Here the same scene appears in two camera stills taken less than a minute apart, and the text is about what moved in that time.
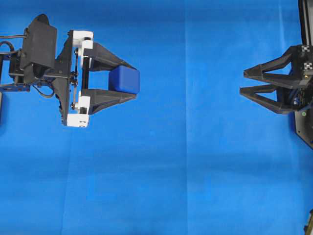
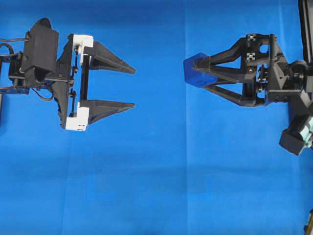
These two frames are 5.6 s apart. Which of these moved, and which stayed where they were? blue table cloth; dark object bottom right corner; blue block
Moved: blue block
Stayed: dark object bottom right corner; blue table cloth
